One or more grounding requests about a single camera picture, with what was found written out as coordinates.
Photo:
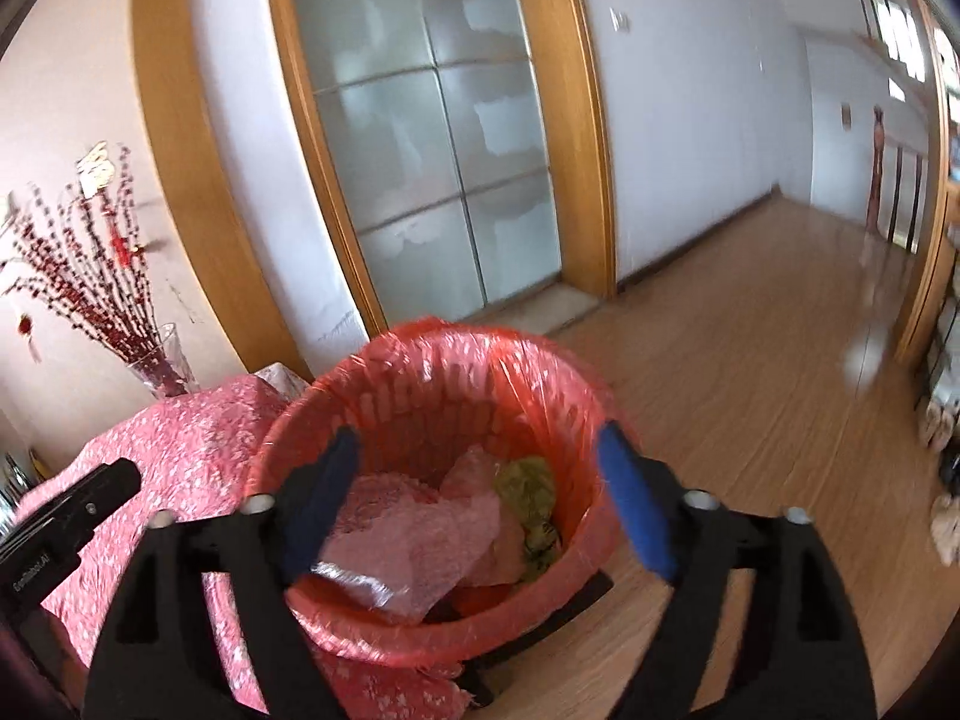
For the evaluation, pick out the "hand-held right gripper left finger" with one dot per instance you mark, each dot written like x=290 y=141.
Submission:
x=330 y=495

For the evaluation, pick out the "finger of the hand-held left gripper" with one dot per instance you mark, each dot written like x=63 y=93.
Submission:
x=90 y=499

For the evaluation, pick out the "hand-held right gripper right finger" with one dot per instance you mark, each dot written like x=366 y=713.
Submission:
x=634 y=502

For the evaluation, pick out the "clear plastic bag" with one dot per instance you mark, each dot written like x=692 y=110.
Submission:
x=405 y=540

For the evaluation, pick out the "pink plastic bag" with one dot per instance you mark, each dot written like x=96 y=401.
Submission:
x=472 y=476

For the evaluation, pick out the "red slotted waste bin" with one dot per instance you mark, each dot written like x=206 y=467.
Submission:
x=450 y=405

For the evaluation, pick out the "yellow green wrapper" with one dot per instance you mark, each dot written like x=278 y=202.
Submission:
x=529 y=491

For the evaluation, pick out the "red floral tablecloth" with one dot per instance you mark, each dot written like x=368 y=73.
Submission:
x=195 y=450

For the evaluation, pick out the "black bin stand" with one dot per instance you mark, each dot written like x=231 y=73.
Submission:
x=570 y=604

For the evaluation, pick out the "white floral side cloth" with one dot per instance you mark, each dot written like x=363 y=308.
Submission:
x=281 y=379

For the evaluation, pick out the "glass vase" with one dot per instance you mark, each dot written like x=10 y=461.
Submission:
x=161 y=371

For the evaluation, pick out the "small red hanging charm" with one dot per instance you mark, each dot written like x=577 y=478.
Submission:
x=26 y=326

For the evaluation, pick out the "red berry branches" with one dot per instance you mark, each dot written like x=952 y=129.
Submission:
x=120 y=315

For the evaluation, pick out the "beige plush slipper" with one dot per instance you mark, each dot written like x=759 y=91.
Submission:
x=937 y=424
x=946 y=529

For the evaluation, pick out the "hanging knot ornament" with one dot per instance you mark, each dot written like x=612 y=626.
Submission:
x=94 y=169

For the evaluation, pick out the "wooden display shelf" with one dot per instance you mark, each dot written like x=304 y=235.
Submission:
x=926 y=277

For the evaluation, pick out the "frosted glass sliding door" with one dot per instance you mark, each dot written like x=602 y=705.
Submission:
x=420 y=127

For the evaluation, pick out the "wooden stair railing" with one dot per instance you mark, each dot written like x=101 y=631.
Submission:
x=876 y=165

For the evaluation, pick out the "window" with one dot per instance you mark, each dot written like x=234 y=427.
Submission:
x=900 y=37

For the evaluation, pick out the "wooden door frame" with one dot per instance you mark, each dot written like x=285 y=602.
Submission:
x=577 y=127

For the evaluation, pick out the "wooden arch frame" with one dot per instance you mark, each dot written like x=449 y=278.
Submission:
x=172 y=127

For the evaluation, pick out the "small wall plaque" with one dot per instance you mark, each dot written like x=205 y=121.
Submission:
x=846 y=116

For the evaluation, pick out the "white light switch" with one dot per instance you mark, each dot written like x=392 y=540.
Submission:
x=620 y=20

